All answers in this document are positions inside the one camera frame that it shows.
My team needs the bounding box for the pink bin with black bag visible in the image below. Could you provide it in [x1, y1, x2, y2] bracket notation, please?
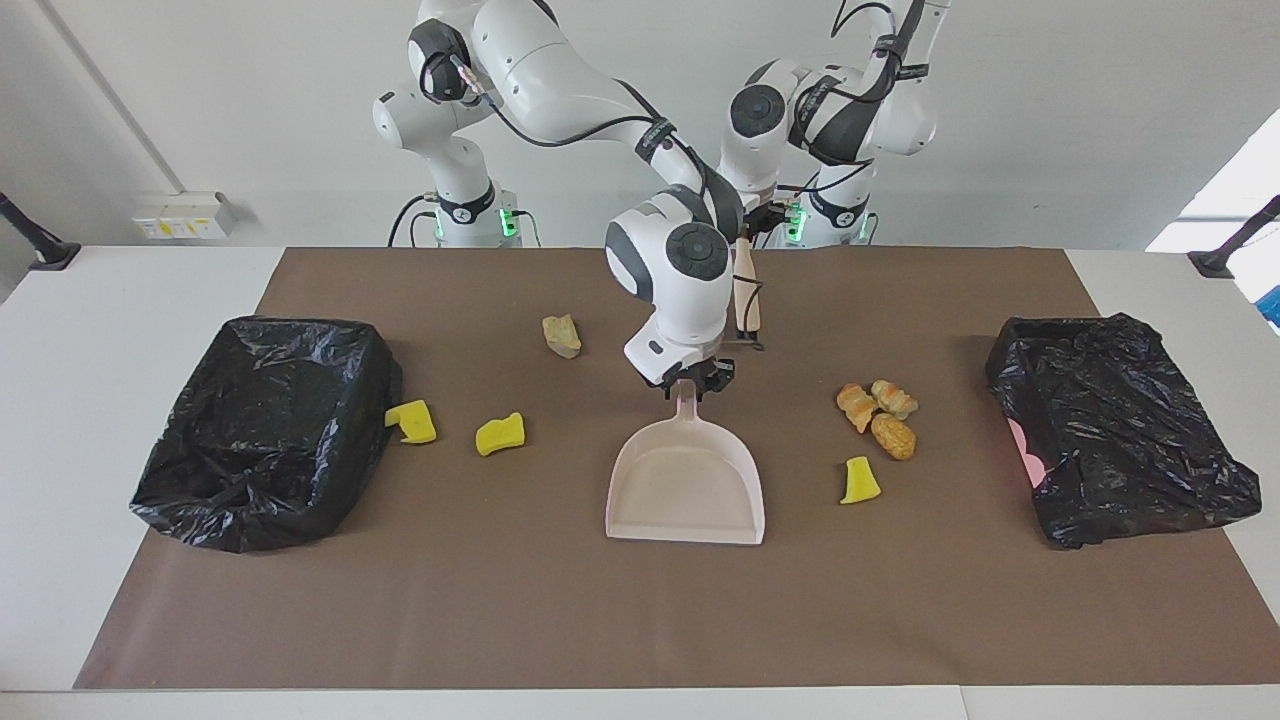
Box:
[985, 313, 1263, 549]

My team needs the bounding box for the beige plastic dustpan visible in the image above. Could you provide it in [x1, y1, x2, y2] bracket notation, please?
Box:
[605, 380, 766, 547]

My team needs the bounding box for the toy croissant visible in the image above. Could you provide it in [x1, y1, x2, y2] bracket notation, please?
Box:
[870, 379, 919, 421]
[836, 384, 881, 434]

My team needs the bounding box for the black camera stand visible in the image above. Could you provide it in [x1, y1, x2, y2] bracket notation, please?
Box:
[1188, 195, 1280, 279]
[0, 192, 81, 271]

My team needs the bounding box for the brown toy bread loaf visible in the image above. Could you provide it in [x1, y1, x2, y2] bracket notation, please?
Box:
[871, 413, 918, 461]

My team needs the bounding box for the yellow sponge piece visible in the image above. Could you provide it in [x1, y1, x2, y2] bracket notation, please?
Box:
[839, 457, 883, 505]
[385, 399, 438, 446]
[475, 412, 527, 457]

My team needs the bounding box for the beige hand brush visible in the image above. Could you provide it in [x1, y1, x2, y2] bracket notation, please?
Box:
[733, 238, 767, 334]

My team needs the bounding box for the brown table mat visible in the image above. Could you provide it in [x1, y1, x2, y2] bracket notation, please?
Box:
[75, 247, 1280, 691]

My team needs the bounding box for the black bag-lined bin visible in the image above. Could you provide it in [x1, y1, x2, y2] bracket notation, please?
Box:
[130, 316, 404, 554]

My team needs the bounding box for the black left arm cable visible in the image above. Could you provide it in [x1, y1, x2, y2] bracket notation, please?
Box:
[775, 0, 926, 201]

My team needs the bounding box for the white wall socket box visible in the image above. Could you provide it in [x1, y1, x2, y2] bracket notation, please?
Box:
[132, 192, 238, 241]

